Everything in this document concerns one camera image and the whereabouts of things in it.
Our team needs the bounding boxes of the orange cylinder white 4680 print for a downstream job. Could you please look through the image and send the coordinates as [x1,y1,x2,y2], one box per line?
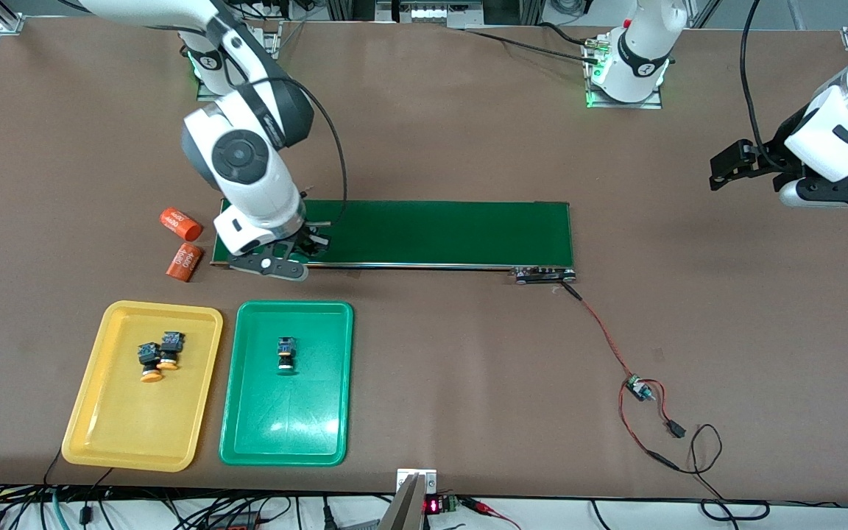
[166,243,205,283]
[160,208,204,242]

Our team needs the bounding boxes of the yellow mushroom push button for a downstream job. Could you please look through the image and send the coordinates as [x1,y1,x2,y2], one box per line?
[157,331,186,371]
[136,342,166,384]

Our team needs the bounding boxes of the green conveyor belt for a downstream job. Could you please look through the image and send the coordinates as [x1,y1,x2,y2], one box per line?
[210,197,578,285]

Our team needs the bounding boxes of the green plastic tray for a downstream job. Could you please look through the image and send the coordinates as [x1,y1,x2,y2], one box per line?
[219,300,355,467]

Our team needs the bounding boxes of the yellow plastic tray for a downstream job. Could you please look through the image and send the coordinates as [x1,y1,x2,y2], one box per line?
[61,300,225,473]

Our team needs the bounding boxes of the black orange power adapter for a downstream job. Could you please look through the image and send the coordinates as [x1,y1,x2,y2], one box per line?
[207,513,263,530]

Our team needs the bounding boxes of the red clip lead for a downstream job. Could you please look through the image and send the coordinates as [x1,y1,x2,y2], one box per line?
[461,497,524,530]

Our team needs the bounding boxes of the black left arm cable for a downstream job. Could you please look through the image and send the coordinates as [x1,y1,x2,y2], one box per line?
[739,0,789,168]

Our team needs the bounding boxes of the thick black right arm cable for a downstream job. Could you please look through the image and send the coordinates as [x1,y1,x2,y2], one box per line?
[269,76,349,225]

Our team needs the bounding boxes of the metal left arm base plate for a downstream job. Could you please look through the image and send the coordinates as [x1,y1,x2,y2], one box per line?
[584,37,664,110]

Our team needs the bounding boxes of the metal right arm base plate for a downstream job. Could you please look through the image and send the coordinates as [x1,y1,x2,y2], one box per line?
[196,22,281,102]

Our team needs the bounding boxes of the black table cable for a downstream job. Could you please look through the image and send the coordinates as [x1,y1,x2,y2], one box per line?
[463,22,601,63]

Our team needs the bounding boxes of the aluminium frame structure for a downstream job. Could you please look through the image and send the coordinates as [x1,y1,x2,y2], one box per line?
[325,0,546,30]

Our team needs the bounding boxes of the small metal bracket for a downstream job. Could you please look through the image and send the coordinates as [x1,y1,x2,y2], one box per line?
[396,468,438,494]

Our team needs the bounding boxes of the grey camera mount pole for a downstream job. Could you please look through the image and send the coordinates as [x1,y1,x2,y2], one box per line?
[378,473,428,530]

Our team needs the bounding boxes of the black cable bundle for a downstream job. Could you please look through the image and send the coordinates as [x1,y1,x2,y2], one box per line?
[0,449,395,530]

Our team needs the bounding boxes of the thin black power cable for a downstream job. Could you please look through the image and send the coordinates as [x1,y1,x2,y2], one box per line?
[678,424,771,522]

